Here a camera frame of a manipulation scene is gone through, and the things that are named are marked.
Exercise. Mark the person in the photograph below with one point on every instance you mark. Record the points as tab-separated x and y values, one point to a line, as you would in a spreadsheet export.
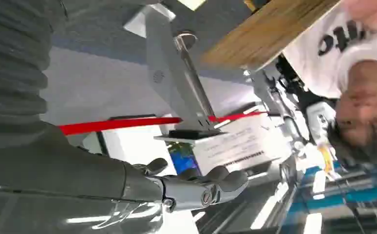
362	106

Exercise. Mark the grey metal desk leg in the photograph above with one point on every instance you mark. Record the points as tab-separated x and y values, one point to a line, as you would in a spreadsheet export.
172	84

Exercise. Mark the wooden desk board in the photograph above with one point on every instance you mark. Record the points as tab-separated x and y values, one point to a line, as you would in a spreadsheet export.
262	35

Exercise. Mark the silver metal brace rod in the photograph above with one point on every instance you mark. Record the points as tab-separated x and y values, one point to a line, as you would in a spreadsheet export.
191	71

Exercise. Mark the blue shelf rack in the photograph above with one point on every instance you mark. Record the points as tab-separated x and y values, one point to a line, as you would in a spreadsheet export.
343	197

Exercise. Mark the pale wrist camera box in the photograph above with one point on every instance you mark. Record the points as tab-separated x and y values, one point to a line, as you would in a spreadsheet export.
319	121

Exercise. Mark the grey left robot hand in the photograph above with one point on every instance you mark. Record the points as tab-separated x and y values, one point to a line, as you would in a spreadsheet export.
326	158

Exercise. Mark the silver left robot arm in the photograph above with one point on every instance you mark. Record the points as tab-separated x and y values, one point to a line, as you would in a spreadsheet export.
278	97

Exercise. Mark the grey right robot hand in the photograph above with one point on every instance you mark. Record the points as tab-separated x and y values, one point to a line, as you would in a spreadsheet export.
62	174

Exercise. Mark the ribbed grey right arm sleeve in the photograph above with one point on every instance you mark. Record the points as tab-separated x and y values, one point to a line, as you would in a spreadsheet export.
12	61

